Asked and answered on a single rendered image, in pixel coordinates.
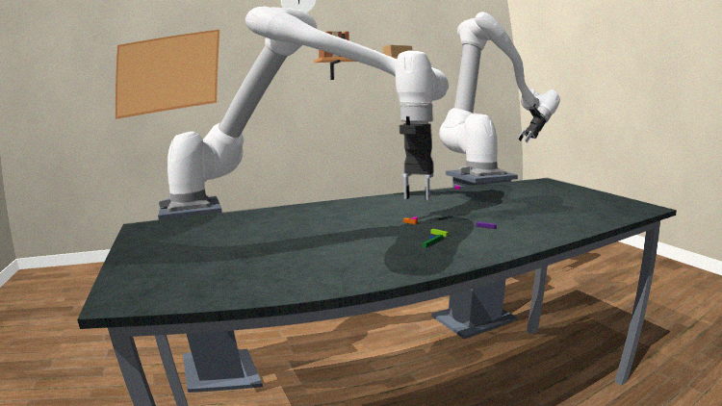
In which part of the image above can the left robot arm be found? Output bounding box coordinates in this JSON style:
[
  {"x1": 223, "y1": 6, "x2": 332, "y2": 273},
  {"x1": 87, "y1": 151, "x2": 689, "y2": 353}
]
[{"x1": 440, "y1": 12, "x2": 560, "y2": 176}]

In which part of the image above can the lime green rod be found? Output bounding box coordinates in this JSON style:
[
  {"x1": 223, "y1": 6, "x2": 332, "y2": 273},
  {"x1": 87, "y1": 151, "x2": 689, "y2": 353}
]
[{"x1": 430, "y1": 229, "x2": 449, "y2": 237}]

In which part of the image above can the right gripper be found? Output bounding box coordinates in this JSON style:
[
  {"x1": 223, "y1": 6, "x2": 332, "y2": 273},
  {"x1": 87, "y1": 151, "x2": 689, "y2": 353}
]
[{"x1": 400, "y1": 103, "x2": 434, "y2": 200}]

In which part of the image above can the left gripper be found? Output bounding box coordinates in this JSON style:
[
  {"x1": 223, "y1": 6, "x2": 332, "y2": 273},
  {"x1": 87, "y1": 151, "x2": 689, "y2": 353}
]
[{"x1": 518, "y1": 104, "x2": 552, "y2": 142}]

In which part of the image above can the purple rod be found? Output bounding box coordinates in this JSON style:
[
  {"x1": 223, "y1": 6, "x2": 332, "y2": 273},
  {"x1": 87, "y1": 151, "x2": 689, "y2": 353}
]
[{"x1": 476, "y1": 222, "x2": 497, "y2": 229}]

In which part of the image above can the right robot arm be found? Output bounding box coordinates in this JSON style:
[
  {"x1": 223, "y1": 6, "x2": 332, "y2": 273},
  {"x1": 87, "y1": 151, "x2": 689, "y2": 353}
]
[{"x1": 159, "y1": 7, "x2": 449, "y2": 212}]

